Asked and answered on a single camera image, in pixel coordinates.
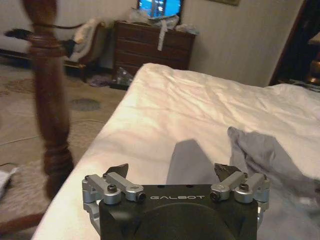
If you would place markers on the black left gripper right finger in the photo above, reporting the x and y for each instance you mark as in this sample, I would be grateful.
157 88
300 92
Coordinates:
232 183

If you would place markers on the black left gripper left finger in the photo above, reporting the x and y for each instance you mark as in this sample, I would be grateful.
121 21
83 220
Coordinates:
113 182

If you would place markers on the bed with white sheet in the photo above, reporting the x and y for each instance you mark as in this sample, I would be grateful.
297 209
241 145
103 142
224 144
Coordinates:
190 130

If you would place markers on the grey garment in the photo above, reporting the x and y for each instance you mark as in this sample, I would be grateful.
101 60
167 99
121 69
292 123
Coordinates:
245 160

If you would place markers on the patterned beige rug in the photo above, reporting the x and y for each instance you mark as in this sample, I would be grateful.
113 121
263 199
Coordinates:
37 120

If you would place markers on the dark wooden coat stand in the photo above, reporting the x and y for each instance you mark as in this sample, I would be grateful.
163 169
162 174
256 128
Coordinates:
47 105

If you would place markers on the plastic bag on floor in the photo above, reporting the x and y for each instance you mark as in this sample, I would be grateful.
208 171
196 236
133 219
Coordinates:
121 77

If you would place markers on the dark wooden dresser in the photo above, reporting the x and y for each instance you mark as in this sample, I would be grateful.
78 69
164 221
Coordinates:
150 47

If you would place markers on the wooden armchair with white cloth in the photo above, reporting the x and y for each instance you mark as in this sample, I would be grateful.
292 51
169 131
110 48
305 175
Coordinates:
86 45

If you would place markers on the clutter pile on dresser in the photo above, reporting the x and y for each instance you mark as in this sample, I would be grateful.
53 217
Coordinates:
172 21

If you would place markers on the blue lit screen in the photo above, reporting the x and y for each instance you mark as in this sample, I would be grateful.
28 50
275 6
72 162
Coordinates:
160 7

